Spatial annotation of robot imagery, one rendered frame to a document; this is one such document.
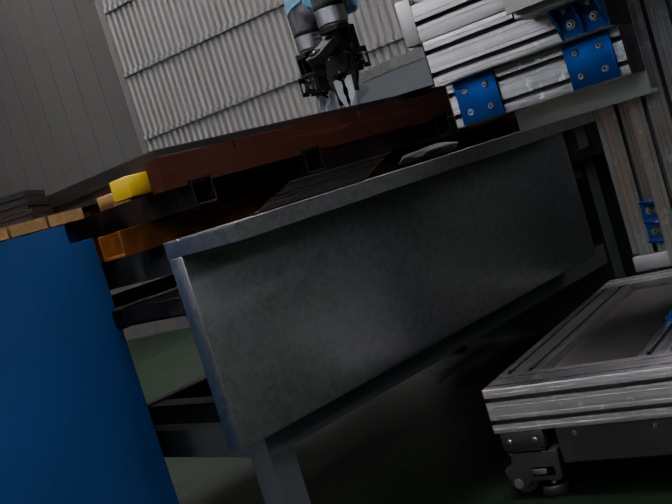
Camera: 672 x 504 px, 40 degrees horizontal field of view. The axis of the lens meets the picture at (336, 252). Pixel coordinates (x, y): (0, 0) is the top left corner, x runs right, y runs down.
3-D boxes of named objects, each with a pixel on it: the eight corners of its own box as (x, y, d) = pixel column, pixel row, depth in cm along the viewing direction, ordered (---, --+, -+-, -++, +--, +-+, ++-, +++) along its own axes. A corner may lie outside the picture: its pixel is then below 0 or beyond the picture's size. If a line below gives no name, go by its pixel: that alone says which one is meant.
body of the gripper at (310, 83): (303, 100, 251) (290, 57, 250) (324, 96, 257) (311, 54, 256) (322, 92, 246) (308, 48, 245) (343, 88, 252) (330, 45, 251)
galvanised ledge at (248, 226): (168, 260, 159) (163, 243, 159) (548, 133, 250) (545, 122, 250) (239, 241, 145) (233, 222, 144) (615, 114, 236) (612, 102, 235)
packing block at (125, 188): (114, 203, 170) (108, 183, 170) (137, 197, 173) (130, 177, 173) (132, 197, 166) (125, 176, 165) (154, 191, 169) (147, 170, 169)
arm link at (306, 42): (307, 39, 256) (327, 29, 250) (312, 55, 256) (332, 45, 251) (288, 41, 251) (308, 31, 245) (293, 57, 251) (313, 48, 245)
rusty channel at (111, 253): (104, 263, 177) (96, 238, 176) (544, 123, 293) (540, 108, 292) (126, 256, 171) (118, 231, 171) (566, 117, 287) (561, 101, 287)
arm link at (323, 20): (329, 4, 216) (306, 16, 222) (334, 23, 216) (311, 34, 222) (350, 2, 221) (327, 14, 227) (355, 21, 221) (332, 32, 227)
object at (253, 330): (229, 450, 161) (168, 260, 159) (584, 256, 252) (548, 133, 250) (243, 450, 158) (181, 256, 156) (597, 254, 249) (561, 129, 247)
